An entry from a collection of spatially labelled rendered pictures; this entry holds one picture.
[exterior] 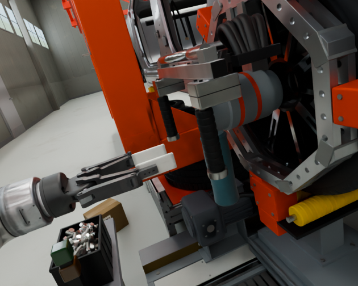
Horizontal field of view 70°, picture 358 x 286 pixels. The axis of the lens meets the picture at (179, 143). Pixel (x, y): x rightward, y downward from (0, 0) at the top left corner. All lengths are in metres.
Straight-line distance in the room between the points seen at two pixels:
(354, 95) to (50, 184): 0.52
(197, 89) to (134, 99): 0.63
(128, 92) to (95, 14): 0.30
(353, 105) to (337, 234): 0.66
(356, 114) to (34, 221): 0.56
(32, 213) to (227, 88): 0.40
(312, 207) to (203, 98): 0.47
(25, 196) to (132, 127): 0.68
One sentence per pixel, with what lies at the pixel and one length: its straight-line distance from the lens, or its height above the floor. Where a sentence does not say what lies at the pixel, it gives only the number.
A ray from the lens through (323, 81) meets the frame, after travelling 0.55.
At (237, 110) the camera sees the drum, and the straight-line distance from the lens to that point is 0.66.
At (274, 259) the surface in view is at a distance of 1.21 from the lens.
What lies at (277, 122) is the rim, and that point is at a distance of 0.88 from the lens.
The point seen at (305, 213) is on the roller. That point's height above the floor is 0.53.
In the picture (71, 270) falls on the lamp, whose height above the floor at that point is 0.60.
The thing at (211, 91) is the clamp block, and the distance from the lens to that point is 0.48.
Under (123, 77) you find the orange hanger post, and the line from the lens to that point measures 1.07.
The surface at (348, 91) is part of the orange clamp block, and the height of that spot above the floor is 0.88.
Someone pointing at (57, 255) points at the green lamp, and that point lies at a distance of 0.70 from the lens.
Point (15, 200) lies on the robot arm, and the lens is 0.49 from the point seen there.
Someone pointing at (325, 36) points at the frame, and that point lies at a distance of 0.54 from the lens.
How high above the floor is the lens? 1.00
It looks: 18 degrees down
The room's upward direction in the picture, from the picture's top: 15 degrees counter-clockwise
